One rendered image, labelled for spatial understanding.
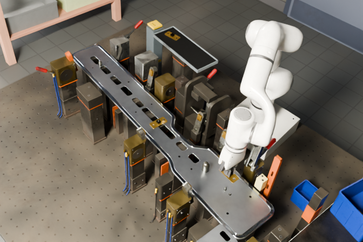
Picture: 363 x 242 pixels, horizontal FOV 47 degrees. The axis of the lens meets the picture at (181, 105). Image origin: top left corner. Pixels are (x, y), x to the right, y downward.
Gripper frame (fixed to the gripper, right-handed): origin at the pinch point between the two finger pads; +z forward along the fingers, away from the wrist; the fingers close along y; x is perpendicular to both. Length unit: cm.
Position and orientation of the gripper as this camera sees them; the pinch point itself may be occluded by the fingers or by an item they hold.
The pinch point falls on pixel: (229, 170)
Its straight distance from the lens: 166.4
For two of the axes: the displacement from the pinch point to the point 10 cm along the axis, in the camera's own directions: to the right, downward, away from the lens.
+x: 6.3, 5.7, -5.3
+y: -7.8, 4.1, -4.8
